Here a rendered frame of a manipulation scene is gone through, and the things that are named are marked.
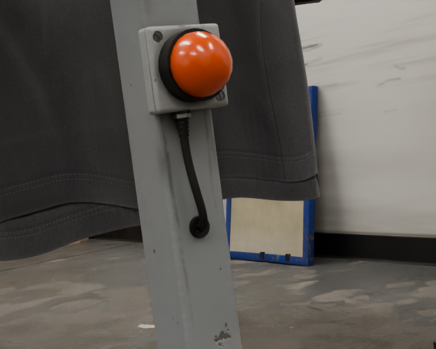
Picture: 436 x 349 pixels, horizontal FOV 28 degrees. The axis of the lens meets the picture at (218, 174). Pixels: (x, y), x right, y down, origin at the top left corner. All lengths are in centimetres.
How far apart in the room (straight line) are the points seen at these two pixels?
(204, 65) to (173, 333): 16
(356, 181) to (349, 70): 45
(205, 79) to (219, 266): 12
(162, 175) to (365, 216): 308
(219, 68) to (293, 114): 45
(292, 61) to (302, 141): 9
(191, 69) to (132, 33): 6
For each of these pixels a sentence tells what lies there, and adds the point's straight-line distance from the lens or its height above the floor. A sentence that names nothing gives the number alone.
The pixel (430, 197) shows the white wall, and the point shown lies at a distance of 331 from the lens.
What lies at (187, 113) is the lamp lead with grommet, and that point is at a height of 62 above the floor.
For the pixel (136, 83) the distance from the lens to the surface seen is 53.
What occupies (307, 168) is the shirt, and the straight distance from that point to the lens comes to 93.
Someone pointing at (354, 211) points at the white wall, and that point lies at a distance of 362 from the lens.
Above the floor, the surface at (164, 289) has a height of 52.
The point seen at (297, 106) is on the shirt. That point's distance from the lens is 93.
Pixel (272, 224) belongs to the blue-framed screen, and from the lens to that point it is 383.
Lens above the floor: 61
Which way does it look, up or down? 3 degrees down
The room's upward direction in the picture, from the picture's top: 8 degrees counter-clockwise
